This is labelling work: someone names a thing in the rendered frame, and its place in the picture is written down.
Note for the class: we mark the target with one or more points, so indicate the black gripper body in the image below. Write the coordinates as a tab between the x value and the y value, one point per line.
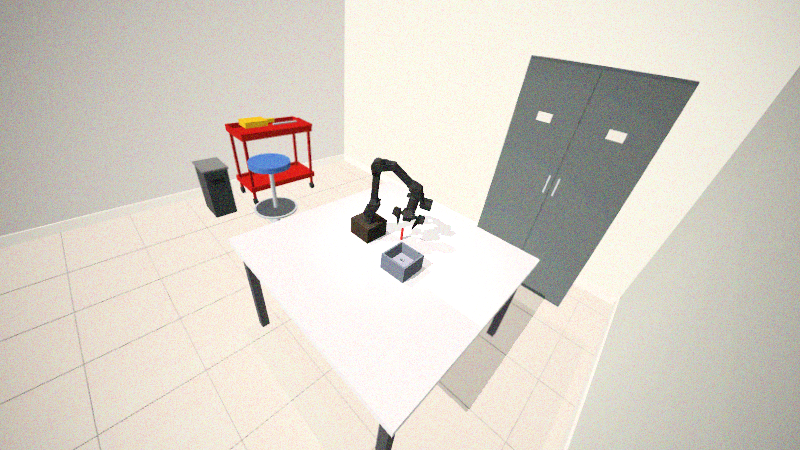
419	219

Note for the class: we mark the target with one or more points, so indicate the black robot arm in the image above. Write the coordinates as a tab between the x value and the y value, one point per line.
415	196

